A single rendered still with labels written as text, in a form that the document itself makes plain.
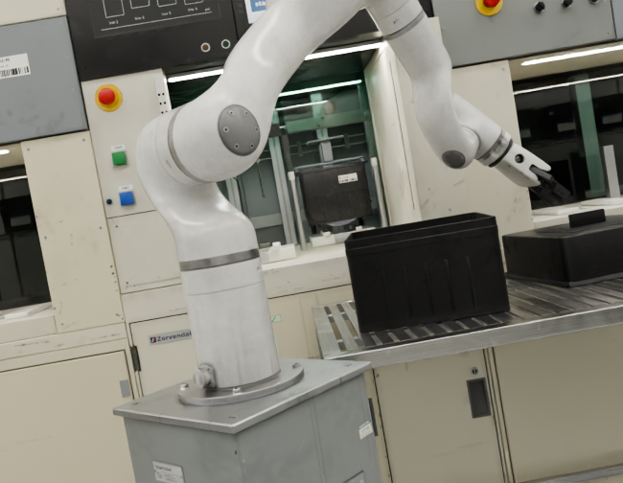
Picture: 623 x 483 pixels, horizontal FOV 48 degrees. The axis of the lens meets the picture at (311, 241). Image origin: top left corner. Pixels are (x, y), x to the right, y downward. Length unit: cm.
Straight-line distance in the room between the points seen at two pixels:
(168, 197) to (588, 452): 133
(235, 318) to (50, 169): 94
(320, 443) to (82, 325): 95
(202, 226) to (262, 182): 165
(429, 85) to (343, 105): 87
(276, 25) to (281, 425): 61
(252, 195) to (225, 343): 167
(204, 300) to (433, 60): 69
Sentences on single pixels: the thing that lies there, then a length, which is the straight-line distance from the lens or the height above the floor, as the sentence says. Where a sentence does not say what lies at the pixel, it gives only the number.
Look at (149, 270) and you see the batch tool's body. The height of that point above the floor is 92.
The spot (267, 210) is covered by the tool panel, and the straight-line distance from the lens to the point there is 262.
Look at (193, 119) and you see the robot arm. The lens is 96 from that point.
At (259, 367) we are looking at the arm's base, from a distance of 101.
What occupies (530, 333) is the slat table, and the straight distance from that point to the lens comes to 119.
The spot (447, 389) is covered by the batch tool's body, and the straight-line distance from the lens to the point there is 183.
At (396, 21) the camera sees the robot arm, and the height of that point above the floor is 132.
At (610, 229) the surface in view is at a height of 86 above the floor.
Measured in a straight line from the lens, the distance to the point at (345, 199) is 225.
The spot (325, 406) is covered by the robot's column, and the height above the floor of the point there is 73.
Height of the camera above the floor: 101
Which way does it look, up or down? 3 degrees down
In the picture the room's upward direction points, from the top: 10 degrees counter-clockwise
